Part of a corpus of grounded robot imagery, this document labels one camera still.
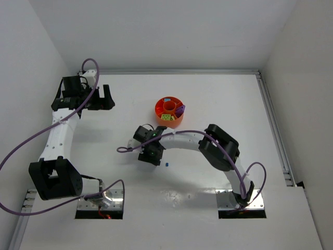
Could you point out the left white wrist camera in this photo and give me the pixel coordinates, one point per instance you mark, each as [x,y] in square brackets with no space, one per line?
[90,76]

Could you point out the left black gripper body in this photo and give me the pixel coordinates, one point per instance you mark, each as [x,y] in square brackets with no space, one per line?
[98,97]

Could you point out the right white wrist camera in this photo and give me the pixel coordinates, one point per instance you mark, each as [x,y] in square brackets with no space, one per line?
[134,146]

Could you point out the purple curved lego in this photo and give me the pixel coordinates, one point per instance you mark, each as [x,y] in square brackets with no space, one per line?
[179,111]

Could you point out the bright green lego brick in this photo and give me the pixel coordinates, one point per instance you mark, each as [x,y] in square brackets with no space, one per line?
[166,117]

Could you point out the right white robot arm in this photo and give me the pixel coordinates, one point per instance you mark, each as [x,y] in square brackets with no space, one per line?
[218,147]

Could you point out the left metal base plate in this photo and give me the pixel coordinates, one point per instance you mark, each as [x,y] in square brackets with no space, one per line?
[110,200]

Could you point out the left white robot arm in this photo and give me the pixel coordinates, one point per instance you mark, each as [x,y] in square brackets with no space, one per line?
[53,175]

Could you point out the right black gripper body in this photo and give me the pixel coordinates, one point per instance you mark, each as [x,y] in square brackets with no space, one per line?
[150,158]

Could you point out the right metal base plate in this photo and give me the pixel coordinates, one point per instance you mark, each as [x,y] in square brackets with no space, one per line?
[228,201]

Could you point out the metal base plate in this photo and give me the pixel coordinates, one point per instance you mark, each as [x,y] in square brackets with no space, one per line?
[110,200]
[228,201]

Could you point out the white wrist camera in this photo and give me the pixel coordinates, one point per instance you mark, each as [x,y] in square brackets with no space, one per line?
[134,146]
[90,76]

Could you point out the orange round divided container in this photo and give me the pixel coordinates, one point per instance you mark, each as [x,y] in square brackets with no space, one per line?
[162,107]

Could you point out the aluminium table frame rail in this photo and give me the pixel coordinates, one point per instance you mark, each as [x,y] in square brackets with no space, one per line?
[174,206]

